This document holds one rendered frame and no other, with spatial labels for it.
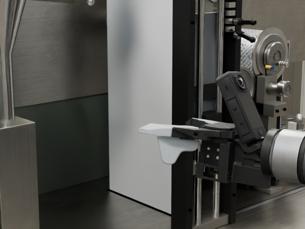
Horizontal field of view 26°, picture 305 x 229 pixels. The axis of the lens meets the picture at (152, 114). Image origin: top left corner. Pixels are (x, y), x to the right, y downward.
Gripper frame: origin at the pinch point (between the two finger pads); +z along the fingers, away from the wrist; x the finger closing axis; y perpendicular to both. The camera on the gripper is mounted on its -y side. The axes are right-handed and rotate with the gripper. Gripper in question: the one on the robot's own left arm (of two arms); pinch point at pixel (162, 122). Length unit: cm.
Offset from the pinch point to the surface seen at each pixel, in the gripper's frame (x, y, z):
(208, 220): 39.7, 26.2, 10.0
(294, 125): 84, 8, 8
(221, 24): 36.0, -17.4, 8.9
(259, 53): 66, -12, 12
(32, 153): 10.0, 11.9, 36.6
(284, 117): 99, 7, 16
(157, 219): 39, 29, 23
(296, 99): 165, 7, 37
